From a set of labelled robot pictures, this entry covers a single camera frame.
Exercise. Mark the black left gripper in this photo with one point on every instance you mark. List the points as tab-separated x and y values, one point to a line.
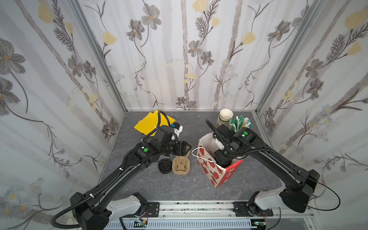
182	148

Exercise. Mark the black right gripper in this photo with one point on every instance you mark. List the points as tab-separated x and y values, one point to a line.
220	138

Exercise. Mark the red white paper bag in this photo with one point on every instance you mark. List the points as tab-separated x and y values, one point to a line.
204	155

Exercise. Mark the brown pulp cup carrier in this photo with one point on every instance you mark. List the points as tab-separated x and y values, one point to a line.
181	165

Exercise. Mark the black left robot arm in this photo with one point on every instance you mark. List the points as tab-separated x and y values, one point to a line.
89	211

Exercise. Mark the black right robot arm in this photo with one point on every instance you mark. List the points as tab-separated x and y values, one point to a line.
299	184

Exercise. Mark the stack of black lids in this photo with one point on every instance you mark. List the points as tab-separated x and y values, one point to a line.
165	166

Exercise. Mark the green white wrapped straws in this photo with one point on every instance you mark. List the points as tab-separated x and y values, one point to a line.
240	122

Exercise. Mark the stack of paper cups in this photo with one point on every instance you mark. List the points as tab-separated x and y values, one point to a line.
225	117

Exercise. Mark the yellow napkin stack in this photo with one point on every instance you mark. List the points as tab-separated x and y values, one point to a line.
149	122

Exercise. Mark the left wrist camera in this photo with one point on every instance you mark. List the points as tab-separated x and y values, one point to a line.
177	129

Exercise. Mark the aluminium mounting rail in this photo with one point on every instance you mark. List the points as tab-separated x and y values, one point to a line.
213	215

